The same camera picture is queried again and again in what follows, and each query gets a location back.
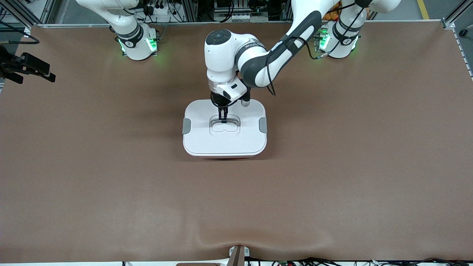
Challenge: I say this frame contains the aluminium table edge rail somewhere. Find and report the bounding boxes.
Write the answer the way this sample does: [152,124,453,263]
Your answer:
[24,19,453,28]

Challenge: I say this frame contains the camera mount post with bracket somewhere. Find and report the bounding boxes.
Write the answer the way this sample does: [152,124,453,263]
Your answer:
[227,245,251,266]

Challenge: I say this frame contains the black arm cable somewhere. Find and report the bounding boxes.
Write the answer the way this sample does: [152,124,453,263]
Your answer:
[266,7,366,97]
[0,20,40,45]

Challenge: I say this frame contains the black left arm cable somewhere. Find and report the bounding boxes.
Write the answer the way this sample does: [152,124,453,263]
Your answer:
[266,7,366,97]

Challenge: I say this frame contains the aluminium frame post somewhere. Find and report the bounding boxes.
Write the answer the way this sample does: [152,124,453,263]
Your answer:
[22,0,56,26]
[183,0,200,22]
[441,0,473,29]
[279,0,296,21]

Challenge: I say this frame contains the white power strip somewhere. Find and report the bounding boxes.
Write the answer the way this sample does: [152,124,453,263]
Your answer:
[142,0,178,19]

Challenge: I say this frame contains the brown table mat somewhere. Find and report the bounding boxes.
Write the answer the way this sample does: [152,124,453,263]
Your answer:
[0,21,473,263]

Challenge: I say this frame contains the grey lid handle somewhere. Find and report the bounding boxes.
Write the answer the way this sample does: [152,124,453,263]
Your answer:
[210,115,241,129]

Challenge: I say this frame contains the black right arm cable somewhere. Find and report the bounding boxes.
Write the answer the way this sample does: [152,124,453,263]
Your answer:
[0,20,40,45]

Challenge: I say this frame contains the white connector strip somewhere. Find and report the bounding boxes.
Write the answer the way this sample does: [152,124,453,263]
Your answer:
[231,13,260,23]

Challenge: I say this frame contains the white plastic box lid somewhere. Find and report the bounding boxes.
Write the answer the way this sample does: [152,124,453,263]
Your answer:
[183,99,268,157]

